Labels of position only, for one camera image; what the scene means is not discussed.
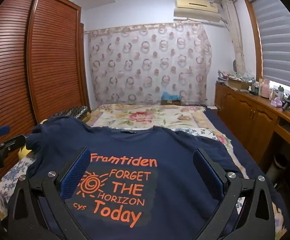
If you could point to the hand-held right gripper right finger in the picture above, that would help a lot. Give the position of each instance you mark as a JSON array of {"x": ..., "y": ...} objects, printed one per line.
[{"x": 207, "y": 172}]

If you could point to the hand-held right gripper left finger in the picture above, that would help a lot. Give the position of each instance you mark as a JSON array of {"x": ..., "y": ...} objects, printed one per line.
[{"x": 76, "y": 172}]

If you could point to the navy printed t-shirt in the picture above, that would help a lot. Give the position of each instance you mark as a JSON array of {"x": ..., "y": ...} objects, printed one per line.
[{"x": 134, "y": 145}]

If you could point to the yellow plush toy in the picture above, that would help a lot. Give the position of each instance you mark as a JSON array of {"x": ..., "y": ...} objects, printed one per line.
[{"x": 24, "y": 152}]

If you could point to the blue floral white cloth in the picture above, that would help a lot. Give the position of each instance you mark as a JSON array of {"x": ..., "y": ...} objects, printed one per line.
[{"x": 12, "y": 177}]

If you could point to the navy bedsheet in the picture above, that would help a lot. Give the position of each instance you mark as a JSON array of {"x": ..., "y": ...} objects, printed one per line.
[{"x": 225, "y": 127}]

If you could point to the dark dotted pillow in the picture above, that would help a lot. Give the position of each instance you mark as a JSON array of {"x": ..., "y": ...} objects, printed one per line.
[{"x": 77, "y": 111}]

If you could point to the wooden cabinet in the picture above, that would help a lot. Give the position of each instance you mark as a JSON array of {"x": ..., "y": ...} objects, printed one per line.
[{"x": 247, "y": 110}]

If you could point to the blue box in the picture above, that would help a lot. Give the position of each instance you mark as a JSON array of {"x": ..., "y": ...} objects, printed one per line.
[{"x": 171, "y": 97}]

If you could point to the red floral blanket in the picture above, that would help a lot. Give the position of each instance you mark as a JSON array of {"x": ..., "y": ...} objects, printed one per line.
[{"x": 140, "y": 116}]

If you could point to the brown slatted wooden wardrobe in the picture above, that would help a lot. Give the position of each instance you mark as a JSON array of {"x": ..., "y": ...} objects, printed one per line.
[{"x": 52, "y": 55}]

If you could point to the cardboard box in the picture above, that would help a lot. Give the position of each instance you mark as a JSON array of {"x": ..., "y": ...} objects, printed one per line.
[{"x": 236, "y": 83}]

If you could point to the pink bottle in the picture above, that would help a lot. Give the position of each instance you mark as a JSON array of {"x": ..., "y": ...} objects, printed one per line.
[{"x": 265, "y": 88}]

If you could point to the small black tripod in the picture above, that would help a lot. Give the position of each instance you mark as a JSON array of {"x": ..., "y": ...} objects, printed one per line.
[{"x": 289, "y": 103}]

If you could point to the green capped bottle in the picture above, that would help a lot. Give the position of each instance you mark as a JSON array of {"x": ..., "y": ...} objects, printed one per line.
[{"x": 281, "y": 92}]

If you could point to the beige lace curtain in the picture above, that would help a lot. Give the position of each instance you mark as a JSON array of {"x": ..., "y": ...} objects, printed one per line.
[{"x": 236, "y": 37}]

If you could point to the grey window blind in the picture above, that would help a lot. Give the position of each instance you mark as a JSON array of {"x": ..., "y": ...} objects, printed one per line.
[{"x": 280, "y": 42}]

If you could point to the cream wall air conditioner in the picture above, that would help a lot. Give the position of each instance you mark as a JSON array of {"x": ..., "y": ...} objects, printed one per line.
[{"x": 197, "y": 6}]

